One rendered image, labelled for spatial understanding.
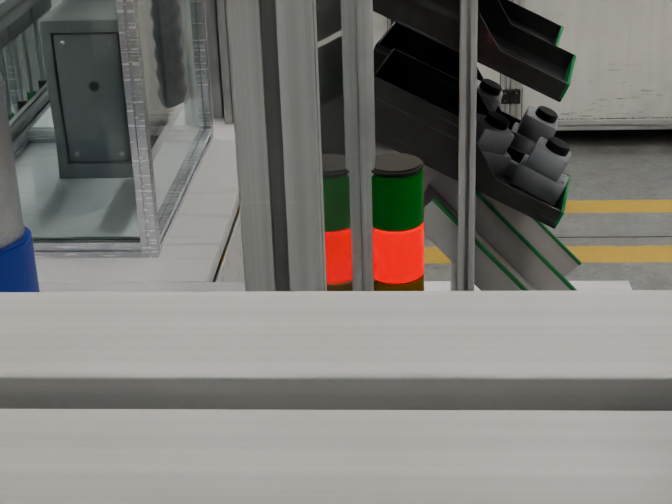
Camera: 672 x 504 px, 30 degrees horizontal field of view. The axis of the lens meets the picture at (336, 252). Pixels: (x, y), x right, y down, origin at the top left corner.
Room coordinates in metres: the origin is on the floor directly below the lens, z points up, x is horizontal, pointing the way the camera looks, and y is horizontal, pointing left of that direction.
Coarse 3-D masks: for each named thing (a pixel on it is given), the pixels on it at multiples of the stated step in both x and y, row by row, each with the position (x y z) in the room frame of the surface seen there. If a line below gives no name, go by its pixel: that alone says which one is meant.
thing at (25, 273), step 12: (24, 228) 1.90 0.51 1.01; (24, 240) 1.85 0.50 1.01; (0, 252) 1.80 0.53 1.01; (12, 252) 1.81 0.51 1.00; (24, 252) 1.84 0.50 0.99; (0, 264) 1.80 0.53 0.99; (12, 264) 1.81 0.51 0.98; (24, 264) 1.83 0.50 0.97; (0, 276) 1.80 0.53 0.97; (12, 276) 1.81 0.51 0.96; (24, 276) 1.83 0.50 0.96; (36, 276) 1.87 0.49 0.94; (0, 288) 1.80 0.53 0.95; (12, 288) 1.81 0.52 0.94; (24, 288) 1.82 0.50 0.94; (36, 288) 1.86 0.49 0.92
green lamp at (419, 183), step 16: (416, 176) 1.01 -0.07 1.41; (384, 192) 1.00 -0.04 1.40; (400, 192) 1.00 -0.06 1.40; (416, 192) 1.01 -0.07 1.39; (384, 208) 1.00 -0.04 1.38; (400, 208) 1.00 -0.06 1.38; (416, 208) 1.01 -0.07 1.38; (384, 224) 1.00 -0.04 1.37; (400, 224) 1.00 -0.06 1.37; (416, 224) 1.01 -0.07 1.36
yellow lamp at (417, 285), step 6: (378, 282) 1.01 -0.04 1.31; (384, 282) 1.01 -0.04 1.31; (408, 282) 1.01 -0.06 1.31; (414, 282) 1.01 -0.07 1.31; (420, 282) 1.01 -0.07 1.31; (378, 288) 1.01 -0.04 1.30; (384, 288) 1.00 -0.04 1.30; (390, 288) 1.00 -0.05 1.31; (396, 288) 1.00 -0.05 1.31; (402, 288) 1.00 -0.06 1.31; (408, 288) 1.00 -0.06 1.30; (414, 288) 1.01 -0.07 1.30; (420, 288) 1.01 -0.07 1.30
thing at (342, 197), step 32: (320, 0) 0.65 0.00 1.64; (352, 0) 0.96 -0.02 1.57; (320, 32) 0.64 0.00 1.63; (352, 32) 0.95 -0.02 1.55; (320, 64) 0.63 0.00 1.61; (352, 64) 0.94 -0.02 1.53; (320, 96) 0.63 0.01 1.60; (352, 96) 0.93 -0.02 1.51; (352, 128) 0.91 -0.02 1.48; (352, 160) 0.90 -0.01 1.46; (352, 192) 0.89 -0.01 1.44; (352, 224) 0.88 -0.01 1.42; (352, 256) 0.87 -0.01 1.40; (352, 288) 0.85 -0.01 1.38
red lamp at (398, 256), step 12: (420, 228) 1.01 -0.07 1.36; (384, 240) 1.00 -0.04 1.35; (396, 240) 1.00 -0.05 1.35; (408, 240) 1.00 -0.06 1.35; (420, 240) 1.01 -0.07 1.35; (384, 252) 1.00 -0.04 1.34; (396, 252) 1.00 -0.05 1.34; (408, 252) 1.00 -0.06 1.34; (420, 252) 1.01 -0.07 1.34; (384, 264) 1.00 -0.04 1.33; (396, 264) 1.00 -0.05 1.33; (408, 264) 1.00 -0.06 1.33; (420, 264) 1.01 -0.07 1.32; (384, 276) 1.00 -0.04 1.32; (396, 276) 1.00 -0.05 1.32; (408, 276) 1.00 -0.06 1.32; (420, 276) 1.01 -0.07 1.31
